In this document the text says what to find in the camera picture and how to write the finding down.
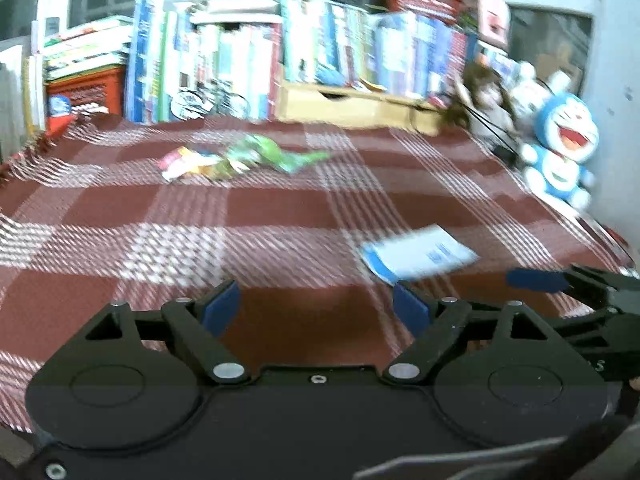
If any black cable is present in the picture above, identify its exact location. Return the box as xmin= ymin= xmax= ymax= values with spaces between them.
xmin=465 ymin=104 xmax=522 ymax=162

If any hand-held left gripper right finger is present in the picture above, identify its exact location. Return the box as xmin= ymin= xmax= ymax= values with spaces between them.
xmin=382 ymin=281 xmax=553 ymax=385

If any pink box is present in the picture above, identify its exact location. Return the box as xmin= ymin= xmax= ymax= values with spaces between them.
xmin=475 ymin=0 xmax=512 ymax=52

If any red basket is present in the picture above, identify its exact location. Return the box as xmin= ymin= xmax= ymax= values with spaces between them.
xmin=384 ymin=0 xmax=467 ymax=24

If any blue cat plush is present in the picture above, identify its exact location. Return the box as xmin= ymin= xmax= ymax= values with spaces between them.
xmin=521 ymin=91 xmax=601 ymax=209

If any red plaid blanket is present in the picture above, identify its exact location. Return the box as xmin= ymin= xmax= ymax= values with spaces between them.
xmin=0 ymin=112 xmax=640 ymax=431

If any row of tall upright books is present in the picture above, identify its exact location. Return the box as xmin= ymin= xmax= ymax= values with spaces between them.
xmin=125 ymin=0 xmax=284 ymax=126

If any stack of flat picture books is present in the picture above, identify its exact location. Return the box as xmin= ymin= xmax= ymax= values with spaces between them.
xmin=42 ymin=15 xmax=134 ymax=81

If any brown haired doll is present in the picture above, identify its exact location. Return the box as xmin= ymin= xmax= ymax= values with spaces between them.
xmin=451 ymin=62 xmax=517 ymax=141

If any blue and white booklet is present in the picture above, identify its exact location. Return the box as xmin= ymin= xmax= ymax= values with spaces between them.
xmin=360 ymin=224 xmax=482 ymax=284

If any row of thin pale books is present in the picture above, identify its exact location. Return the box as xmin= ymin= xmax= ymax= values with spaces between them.
xmin=0 ymin=45 xmax=49 ymax=161

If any green snack bag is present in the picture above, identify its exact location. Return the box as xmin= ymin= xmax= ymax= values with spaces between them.
xmin=227 ymin=134 xmax=332 ymax=176

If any red plastic crate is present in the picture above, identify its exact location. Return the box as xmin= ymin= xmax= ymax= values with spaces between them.
xmin=45 ymin=66 xmax=126 ymax=132

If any wooden drawer organizer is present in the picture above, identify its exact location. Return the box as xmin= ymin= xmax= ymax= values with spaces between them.
xmin=275 ymin=79 xmax=447 ymax=136

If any row of blue spine books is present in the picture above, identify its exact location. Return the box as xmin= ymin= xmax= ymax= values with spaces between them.
xmin=280 ymin=0 xmax=477 ymax=101

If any window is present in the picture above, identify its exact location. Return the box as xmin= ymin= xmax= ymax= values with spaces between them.
xmin=505 ymin=0 xmax=601 ymax=92

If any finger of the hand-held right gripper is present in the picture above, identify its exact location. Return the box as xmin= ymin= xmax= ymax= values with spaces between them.
xmin=507 ymin=263 xmax=640 ymax=311

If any white rabbit plush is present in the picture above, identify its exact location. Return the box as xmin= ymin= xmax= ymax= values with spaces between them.
xmin=510 ymin=62 xmax=572 ymax=127

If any black model bicycle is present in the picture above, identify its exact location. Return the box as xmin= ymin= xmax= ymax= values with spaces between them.
xmin=170 ymin=82 xmax=251 ymax=122

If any colourful candy wrapper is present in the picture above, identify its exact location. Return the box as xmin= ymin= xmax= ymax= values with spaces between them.
xmin=160 ymin=146 xmax=223 ymax=182

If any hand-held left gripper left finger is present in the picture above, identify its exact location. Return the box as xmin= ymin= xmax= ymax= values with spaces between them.
xmin=85 ymin=280 xmax=251 ymax=386

